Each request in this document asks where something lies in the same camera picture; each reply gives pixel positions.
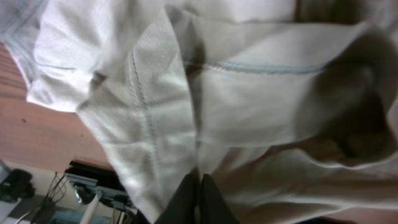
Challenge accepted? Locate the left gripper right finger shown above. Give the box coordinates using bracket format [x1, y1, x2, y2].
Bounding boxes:
[199, 174, 239, 224]

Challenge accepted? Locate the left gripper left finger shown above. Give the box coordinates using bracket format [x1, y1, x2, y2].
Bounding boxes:
[155, 174, 197, 224]

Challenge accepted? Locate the beige t-shirt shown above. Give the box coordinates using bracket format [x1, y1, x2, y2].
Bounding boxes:
[1, 1, 397, 223]

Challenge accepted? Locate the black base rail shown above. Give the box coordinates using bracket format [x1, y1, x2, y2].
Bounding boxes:
[64, 161, 136, 211]

